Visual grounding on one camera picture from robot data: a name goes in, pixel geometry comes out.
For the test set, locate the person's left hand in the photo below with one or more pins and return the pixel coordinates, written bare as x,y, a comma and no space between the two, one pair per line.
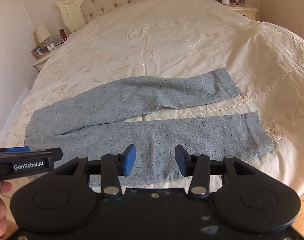
2,216

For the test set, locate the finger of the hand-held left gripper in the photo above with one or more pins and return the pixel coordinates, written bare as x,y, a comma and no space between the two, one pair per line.
42,152

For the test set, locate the red box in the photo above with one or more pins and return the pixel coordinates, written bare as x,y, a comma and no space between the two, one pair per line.
63,35

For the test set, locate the grey speckled pants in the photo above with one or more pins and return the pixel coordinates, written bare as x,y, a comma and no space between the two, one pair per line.
92,105

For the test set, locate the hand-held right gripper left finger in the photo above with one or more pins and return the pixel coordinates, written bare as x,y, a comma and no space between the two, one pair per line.
129,160

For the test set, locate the table lamp with cream shade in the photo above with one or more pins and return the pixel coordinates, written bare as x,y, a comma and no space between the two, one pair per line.
42,33

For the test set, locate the wooden photo frame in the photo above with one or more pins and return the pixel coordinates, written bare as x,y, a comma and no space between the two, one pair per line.
39,52

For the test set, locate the small white alarm clock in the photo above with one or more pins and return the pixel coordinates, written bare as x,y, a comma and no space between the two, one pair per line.
50,47

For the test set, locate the cream bedside table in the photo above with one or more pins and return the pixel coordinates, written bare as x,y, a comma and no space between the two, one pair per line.
40,63
244,11

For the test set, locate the white cylindrical speaker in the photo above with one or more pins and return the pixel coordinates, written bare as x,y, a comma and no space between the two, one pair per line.
225,0

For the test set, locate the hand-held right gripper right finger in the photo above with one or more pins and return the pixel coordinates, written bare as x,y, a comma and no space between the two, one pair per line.
181,161

